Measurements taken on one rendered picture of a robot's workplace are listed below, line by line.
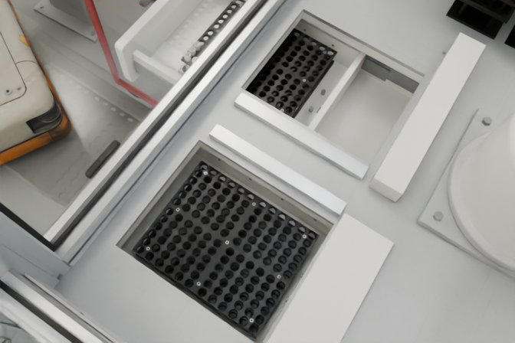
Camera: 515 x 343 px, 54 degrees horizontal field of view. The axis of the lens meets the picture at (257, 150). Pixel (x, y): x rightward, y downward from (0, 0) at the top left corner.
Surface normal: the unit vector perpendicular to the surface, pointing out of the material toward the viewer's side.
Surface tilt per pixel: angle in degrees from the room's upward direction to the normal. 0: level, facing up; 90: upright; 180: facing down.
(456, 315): 0
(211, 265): 0
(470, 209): 90
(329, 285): 0
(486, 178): 90
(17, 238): 90
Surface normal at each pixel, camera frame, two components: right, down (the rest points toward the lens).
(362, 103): 0.05, -0.42
